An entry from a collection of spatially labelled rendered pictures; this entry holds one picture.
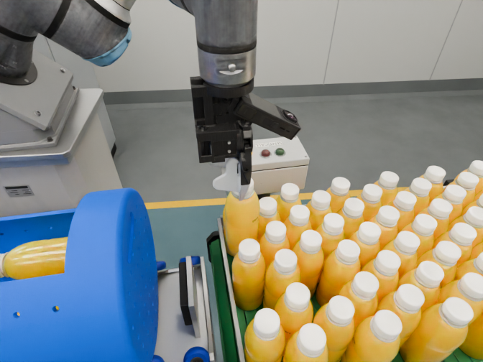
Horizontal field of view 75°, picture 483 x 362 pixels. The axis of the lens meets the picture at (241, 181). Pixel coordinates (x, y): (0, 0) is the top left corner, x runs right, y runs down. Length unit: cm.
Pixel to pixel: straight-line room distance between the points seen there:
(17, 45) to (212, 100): 50
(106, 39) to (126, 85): 263
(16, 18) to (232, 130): 51
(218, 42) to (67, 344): 40
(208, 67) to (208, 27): 5
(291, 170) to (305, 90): 274
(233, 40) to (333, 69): 311
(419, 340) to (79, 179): 79
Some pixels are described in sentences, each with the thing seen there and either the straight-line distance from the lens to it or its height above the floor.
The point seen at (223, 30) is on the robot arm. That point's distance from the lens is 39.
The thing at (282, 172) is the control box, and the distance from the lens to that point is 76.
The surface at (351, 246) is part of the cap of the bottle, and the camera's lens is 62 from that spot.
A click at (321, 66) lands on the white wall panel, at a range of 344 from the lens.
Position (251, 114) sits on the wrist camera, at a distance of 45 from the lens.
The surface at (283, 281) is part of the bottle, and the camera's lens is 59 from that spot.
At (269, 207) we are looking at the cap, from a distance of 65.
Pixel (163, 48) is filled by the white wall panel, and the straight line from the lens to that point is 322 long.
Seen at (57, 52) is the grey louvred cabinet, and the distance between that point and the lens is 212.
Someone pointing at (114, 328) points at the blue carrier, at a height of 116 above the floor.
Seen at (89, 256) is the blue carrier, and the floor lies 122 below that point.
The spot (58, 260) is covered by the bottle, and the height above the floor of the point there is 112.
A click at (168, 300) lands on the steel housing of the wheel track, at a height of 93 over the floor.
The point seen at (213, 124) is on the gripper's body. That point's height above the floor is 131.
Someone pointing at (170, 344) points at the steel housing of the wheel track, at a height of 93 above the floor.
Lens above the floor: 155
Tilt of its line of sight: 41 degrees down
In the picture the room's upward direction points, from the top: straight up
